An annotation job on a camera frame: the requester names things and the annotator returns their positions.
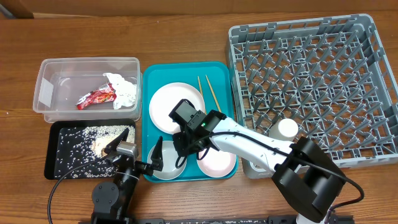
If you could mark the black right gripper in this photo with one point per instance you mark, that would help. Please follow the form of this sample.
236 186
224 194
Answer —
185 145

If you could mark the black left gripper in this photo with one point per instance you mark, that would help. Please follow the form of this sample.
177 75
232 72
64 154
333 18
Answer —
157 161

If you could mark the grey bowl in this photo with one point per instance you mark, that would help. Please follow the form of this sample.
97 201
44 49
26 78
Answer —
170 157

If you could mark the large pink plate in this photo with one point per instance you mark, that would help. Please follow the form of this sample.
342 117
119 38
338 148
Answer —
166 98

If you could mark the white tissue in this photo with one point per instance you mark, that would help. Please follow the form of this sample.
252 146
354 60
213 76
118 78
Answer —
125 91

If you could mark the wooden chopstick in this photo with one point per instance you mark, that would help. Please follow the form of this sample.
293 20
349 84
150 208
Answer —
212 92
201 92

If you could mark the red snack wrapper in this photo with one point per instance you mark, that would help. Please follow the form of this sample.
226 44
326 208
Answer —
103 94

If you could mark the white rice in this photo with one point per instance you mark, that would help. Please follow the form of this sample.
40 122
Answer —
81 145

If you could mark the white cup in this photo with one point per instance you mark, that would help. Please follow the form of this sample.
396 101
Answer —
285 130

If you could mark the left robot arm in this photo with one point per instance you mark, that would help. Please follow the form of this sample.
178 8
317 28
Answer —
112 199

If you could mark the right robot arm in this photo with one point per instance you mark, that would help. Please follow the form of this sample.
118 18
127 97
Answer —
307 178

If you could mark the grey dishwasher rack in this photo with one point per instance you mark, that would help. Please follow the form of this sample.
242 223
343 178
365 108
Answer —
330 75

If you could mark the teal serving tray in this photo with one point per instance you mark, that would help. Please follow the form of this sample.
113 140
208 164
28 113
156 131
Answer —
156 76

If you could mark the black tray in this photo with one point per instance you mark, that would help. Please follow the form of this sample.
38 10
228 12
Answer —
57 126

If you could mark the clear plastic bin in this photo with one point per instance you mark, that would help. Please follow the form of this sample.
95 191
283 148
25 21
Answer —
61 82

